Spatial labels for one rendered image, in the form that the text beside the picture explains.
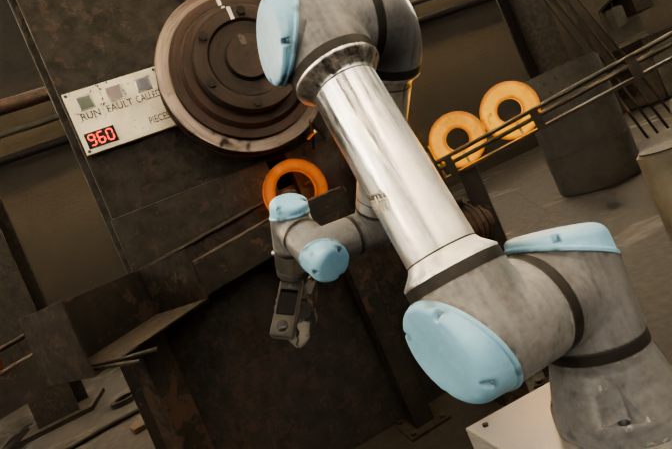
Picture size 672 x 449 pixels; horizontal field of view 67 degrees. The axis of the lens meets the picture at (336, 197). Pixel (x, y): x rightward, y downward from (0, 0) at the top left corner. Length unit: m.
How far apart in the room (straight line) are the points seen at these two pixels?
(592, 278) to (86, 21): 1.45
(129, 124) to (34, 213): 6.22
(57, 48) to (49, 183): 6.12
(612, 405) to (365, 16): 0.52
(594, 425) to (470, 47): 8.97
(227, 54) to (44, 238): 6.48
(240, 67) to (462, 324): 1.00
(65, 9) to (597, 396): 1.55
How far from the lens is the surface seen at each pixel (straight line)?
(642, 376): 0.65
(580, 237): 0.60
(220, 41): 1.39
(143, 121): 1.54
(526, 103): 1.43
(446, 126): 1.43
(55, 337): 1.03
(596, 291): 0.60
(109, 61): 1.62
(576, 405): 0.66
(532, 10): 5.48
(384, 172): 0.56
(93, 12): 1.68
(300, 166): 1.43
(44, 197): 7.71
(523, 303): 0.54
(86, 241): 7.57
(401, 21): 0.71
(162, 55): 1.45
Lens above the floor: 0.71
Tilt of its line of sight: 1 degrees down
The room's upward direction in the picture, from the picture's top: 23 degrees counter-clockwise
